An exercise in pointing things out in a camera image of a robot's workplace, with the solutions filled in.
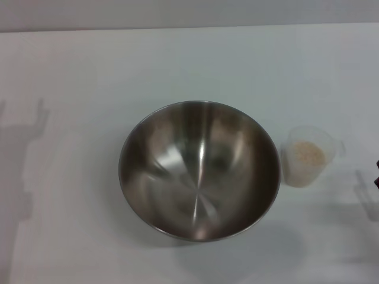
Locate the translucent plastic measuring cup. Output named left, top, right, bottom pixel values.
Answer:
left=281, top=125, right=346, bottom=188

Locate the uncooked rice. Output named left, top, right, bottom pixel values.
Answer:
left=285, top=140, right=326, bottom=187

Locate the stainless steel mixing bowl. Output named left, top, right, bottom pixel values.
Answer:
left=118, top=99, right=281, bottom=242

